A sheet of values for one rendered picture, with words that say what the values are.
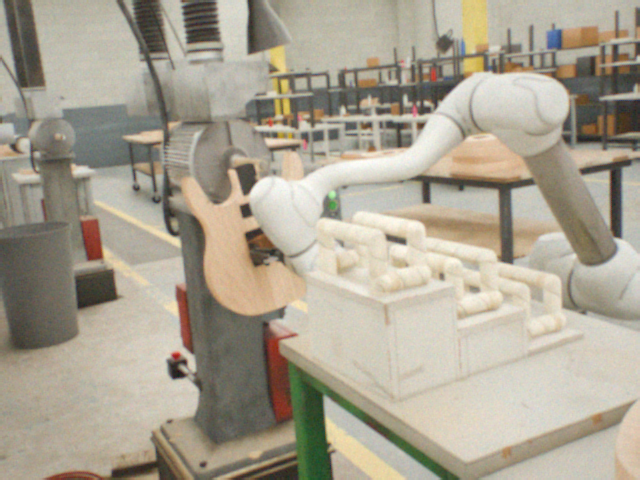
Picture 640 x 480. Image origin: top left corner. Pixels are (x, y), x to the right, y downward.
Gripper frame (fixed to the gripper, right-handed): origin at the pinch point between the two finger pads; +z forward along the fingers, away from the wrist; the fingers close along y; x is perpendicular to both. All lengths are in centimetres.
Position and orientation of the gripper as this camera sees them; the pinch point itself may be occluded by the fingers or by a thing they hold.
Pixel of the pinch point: (266, 244)
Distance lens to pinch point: 193.7
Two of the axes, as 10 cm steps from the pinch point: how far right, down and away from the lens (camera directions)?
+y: 8.6, -3.3, 4.0
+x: -2.3, -9.4, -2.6
